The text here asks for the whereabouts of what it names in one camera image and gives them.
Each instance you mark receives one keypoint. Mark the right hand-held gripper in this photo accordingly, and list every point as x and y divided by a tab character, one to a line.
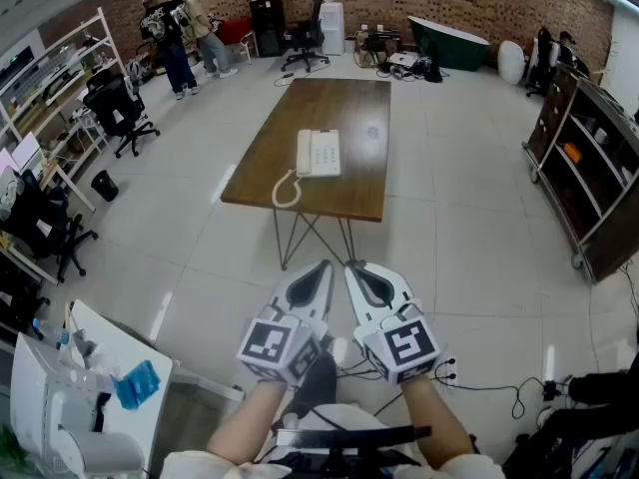
407	344

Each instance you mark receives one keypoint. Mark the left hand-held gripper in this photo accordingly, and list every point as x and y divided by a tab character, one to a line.
264	342

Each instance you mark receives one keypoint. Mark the white telephone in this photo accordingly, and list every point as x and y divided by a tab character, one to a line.
324	152

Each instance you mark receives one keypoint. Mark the person's left forearm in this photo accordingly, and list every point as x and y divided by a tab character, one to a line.
244	422

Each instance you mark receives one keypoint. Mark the person's right forearm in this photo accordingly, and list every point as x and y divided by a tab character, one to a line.
434	422

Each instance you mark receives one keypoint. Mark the white power strip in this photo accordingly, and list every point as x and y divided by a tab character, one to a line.
449	369

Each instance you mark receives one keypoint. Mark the person's white shirt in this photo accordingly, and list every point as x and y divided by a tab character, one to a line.
344	414

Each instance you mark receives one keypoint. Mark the black chest-mounted device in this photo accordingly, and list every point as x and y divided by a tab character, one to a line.
349	437

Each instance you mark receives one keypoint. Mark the white desk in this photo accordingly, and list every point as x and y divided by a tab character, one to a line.
125	337

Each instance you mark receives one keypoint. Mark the blue plastic box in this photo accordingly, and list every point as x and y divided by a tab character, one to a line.
137	384

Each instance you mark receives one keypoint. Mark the wooden table with metal legs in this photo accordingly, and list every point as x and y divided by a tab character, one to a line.
339	103

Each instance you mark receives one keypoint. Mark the black waste bin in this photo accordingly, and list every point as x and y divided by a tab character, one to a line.
105	186

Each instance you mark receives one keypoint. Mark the black bag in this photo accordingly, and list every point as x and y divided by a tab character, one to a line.
429	70

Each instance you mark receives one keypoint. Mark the flat white box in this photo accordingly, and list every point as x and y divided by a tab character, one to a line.
403	59

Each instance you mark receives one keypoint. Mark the brown shelf cart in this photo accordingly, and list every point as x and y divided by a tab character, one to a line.
609	237

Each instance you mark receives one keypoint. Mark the orange box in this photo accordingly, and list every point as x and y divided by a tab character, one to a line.
573	152

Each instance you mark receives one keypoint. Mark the clear plastic bottle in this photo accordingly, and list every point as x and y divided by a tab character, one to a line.
55	335

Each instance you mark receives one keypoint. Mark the green bathtub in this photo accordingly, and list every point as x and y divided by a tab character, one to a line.
449	48

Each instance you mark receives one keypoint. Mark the black office chair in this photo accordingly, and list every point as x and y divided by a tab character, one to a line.
541	63
307	33
112	108
35	217

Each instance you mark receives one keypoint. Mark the white water dispenser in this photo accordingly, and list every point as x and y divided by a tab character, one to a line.
332	28

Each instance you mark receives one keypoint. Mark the black cabinet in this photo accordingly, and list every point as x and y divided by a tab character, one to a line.
267	28

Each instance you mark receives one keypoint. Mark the white beanbag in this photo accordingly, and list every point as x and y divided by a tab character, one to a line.
511	63

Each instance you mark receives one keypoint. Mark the red chair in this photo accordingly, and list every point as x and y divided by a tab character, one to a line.
234	30

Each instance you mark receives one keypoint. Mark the white mug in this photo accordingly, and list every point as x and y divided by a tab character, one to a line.
601	136

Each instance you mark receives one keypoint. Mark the grey bag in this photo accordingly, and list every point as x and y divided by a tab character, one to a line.
135	73

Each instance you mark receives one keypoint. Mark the white printer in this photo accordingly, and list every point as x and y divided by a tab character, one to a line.
45	407

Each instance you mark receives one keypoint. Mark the white laptop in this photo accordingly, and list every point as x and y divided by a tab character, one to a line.
29	150

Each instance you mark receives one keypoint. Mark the white metal shelf rack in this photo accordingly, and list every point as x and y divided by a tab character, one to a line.
60	83

